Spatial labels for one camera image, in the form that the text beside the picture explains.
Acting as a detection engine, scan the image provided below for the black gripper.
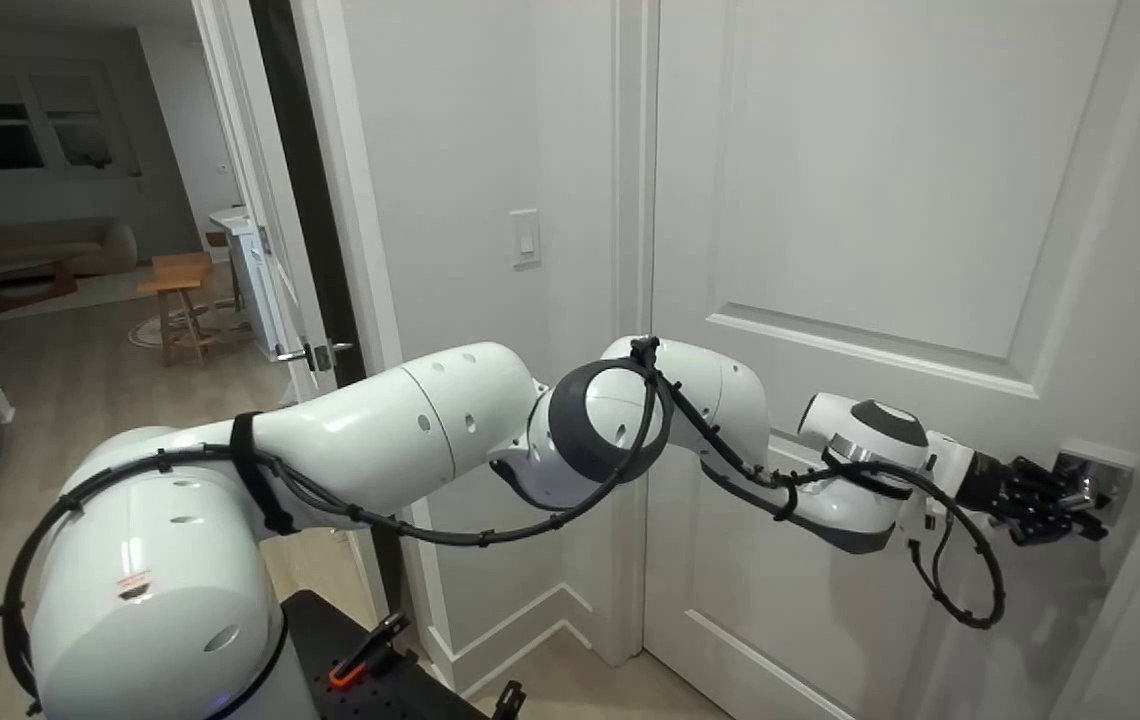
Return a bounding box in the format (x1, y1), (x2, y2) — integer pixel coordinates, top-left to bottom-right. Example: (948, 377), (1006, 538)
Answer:
(954, 450), (1112, 545)

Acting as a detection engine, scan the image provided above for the chrome lever door handle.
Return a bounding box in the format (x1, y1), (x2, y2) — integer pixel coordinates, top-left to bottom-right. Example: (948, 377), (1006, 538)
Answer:
(1052, 450), (1135, 517)

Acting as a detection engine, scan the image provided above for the white panel door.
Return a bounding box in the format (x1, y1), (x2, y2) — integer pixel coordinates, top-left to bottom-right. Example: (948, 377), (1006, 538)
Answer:
(645, 0), (1140, 720)

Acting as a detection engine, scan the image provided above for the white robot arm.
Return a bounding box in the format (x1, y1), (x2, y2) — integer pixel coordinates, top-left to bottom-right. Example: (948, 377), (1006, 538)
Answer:
(0, 335), (1107, 720)

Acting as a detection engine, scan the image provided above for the black orange clamp far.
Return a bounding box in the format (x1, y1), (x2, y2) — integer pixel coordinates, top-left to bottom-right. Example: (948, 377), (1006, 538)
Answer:
(493, 679), (527, 720)

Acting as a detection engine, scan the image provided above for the black orange clamp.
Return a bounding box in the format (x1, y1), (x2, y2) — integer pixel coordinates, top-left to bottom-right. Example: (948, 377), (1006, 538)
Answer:
(325, 611), (408, 690)
(493, 679), (527, 720)

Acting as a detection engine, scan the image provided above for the black orange clamp near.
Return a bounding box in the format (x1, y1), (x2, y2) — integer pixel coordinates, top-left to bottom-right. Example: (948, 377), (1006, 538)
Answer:
(325, 611), (408, 690)

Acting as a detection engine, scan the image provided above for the black base platform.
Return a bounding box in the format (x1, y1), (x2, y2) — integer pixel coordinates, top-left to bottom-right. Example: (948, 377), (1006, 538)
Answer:
(283, 592), (483, 720)

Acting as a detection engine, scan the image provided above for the wooden stool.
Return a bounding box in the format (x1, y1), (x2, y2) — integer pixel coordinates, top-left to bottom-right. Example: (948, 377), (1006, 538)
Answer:
(140, 253), (213, 361)

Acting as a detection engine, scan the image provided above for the window in far room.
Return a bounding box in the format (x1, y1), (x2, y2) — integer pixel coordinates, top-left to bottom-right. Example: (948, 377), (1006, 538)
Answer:
(0, 102), (116, 170)

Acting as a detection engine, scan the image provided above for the white wall light switch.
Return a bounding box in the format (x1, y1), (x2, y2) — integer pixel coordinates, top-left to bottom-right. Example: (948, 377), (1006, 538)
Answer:
(506, 208), (541, 269)

